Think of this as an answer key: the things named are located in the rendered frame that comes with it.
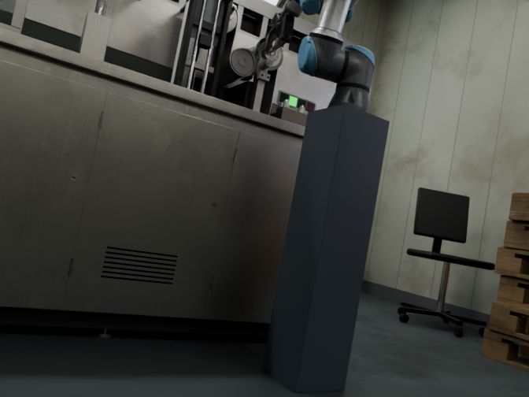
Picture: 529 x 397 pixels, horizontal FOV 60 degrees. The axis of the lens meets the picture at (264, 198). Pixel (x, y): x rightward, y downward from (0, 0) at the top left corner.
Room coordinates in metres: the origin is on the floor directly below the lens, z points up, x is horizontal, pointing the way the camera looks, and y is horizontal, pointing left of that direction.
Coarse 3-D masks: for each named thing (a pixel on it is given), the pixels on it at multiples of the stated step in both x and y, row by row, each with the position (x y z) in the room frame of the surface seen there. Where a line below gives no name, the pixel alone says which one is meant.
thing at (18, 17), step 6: (18, 0) 1.36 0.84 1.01; (24, 0) 1.37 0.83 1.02; (18, 6) 1.36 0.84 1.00; (24, 6) 1.37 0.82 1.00; (18, 12) 1.36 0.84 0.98; (24, 12) 1.37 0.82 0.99; (18, 18) 1.36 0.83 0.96; (0, 24) 1.34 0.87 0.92; (6, 24) 1.35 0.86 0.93; (12, 24) 1.36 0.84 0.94; (18, 24) 1.37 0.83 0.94; (12, 30) 1.36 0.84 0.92; (18, 30) 1.37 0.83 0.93
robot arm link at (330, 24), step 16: (336, 0) 1.42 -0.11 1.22; (320, 16) 1.46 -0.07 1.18; (336, 16) 1.43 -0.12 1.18; (320, 32) 1.44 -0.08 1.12; (336, 32) 1.45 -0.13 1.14; (304, 48) 1.48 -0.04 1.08; (320, 48) 1.45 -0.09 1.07; (336, 48) 1.46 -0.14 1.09; (304, 64) 1.47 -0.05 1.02; (320, 64) 1.46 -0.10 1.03; (336, 64) 1.47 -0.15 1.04
